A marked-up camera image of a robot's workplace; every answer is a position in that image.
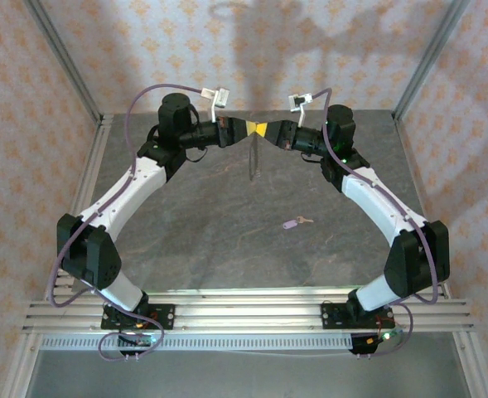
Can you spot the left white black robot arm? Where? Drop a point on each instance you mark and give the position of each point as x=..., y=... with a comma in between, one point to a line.
x=136, y=188

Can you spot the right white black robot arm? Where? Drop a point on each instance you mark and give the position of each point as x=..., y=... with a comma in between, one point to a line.
x=372, y=207

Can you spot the wide aluminium base beam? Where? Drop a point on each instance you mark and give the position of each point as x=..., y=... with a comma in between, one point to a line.
x=247, y=315

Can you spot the small electronics board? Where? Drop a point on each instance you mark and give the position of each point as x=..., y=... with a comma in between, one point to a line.
x=365, y=344
x=140, y=341

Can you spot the grey metal lower panel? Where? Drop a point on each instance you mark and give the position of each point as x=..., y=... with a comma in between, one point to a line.
x=247, y=377

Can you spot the thin aluminium side rail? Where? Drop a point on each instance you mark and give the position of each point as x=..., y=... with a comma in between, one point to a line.
x=404, y=145

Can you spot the double aluminium side rail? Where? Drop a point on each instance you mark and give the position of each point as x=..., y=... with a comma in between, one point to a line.
x=90, y=174

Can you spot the aluminium corner post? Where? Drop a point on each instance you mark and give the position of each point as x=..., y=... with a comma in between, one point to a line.
x=430, y=58
x=64, y=58

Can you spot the aluminium table edge rail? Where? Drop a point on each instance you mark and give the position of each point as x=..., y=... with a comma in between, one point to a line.
x=247, y=293

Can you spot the aluminium frame leg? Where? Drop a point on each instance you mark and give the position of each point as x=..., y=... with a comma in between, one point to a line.
x=471, y=365
x=23, y=365

